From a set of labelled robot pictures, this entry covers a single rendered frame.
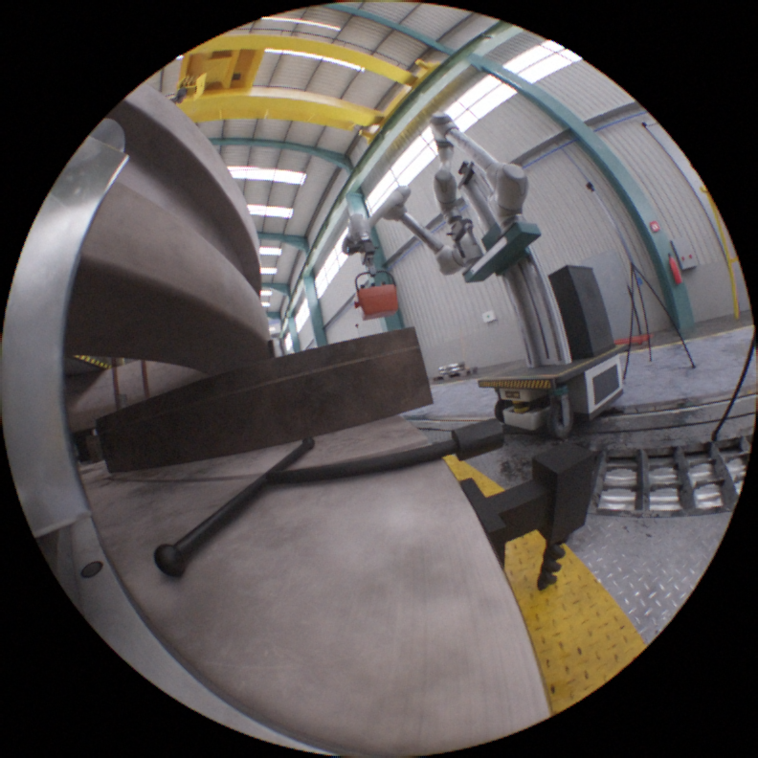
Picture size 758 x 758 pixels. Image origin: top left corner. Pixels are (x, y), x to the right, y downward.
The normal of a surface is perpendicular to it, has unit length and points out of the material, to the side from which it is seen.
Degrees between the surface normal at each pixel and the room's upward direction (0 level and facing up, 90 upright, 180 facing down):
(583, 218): 90
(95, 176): 90
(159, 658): 0
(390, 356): 90
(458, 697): 0
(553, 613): 0
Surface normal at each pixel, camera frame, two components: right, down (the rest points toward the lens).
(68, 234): 0.95, -0.24
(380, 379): 0.18, -0.04
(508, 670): -0.24, -0.97
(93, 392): 0.81, -0.20
